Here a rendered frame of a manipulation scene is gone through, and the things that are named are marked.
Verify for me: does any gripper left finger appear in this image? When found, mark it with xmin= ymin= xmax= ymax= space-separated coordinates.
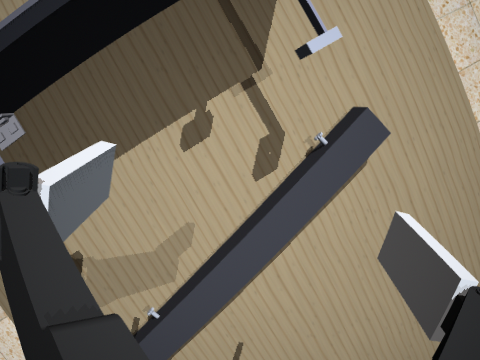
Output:
xmin=0 ymin=141 xmax=149 ymax=360

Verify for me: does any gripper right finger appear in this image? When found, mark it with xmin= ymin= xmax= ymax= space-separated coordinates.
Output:
xmin=377 ymin=211 xmax=480 ymax=360

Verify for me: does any dark grey long rectangular bar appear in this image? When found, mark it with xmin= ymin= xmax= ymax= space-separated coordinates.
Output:
xmin=133 ymin=107 xmax=391 ymax=360

